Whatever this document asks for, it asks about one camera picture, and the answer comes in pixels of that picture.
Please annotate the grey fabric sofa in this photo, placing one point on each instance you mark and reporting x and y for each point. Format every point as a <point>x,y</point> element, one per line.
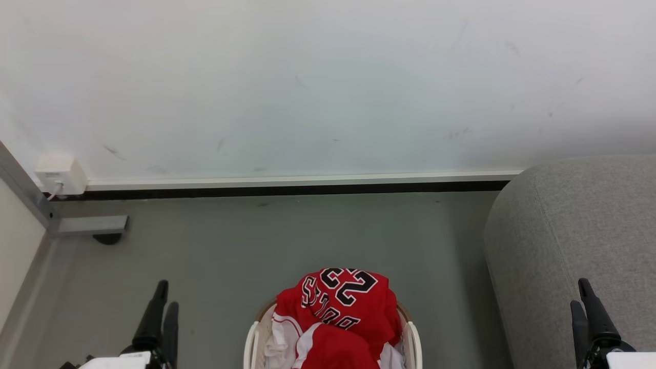
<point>564,230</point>

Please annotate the black door stopper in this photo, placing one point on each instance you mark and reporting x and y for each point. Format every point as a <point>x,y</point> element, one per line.
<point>107,239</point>

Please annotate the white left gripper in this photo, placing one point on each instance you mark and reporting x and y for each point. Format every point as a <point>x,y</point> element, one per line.
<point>120,362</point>

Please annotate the white wall socket box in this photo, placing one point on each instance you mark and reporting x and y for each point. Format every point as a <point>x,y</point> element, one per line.
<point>61,171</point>

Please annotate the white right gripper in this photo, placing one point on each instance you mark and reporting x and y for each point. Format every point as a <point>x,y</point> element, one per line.
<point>628,360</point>

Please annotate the red basketball jersey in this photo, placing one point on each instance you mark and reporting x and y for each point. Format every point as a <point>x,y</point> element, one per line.
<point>353,307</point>

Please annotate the white garment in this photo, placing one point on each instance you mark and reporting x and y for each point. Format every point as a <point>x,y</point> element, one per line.
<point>279,346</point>

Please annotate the cream plastic laundry basket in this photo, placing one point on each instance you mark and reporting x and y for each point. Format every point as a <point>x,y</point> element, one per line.
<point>250,348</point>

